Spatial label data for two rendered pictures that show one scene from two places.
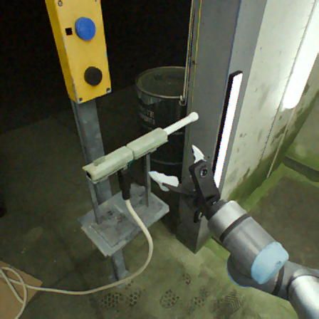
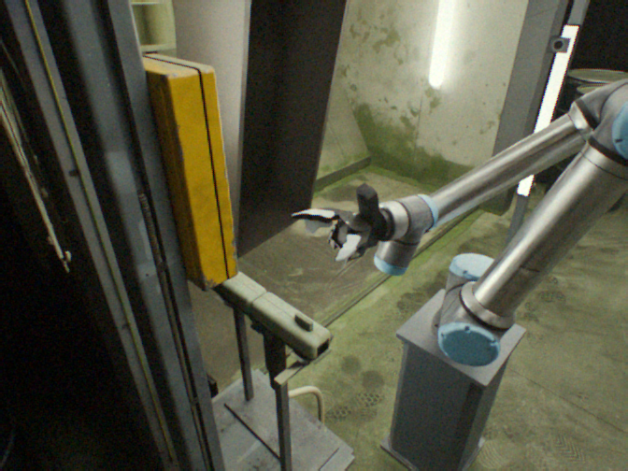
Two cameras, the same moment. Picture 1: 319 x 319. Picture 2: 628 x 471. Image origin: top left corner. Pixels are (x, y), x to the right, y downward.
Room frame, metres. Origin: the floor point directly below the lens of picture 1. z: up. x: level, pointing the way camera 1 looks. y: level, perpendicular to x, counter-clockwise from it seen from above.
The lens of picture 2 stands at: (0.57, 0.67, 1.63)
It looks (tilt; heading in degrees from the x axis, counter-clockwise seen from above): 32 degrees down; 268
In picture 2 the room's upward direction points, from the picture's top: straight up
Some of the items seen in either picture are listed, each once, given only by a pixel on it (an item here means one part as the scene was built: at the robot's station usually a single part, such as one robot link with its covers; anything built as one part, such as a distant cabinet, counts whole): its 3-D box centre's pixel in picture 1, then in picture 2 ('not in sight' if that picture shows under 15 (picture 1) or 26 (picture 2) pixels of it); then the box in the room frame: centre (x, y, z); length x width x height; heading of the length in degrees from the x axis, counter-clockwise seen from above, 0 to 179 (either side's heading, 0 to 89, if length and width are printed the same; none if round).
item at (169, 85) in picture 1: (173, 82); not in sight; (1.82, -0.11, 0.86); 0.54 x 0.54 x 0.01
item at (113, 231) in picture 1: (123, 189); (266, 382); (0.64, 0.13, 0.95); 0.26 x 0.15 x 0.32; 134
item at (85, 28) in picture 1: (85, 28); not in sight; (0.68, 0.18, 1.48); 0.05 x 0.02 x 0.05; 134
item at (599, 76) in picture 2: not in sight; (603, 78); (-2.08, -2.99, 0.86); 0.54 x 0.54 x 0.01
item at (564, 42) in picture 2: not in sight; (561, 44); (-0.64, -1.35, 1.35); 0.09 x 0.07 x 0.07; 134
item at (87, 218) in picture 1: (124, 215); (264, 441); (0.65, 0.14, 0.78); 0.31 x 0.23 x 0.01; 134
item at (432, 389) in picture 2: not in sight; (445, 393); (0.04, -0.30, 0.32); 0.31 x 0.31 x 0.64; 44
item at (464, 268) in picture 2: not in sight; (473, 287); (0.05, -0.29, 0.83); 0.17 x 0.15 x 0.18; 67
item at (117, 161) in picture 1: (150, 158); (234, 312); (0.70, 0.03, 1.05); 0.49 x 0.05 x 0.23; 134
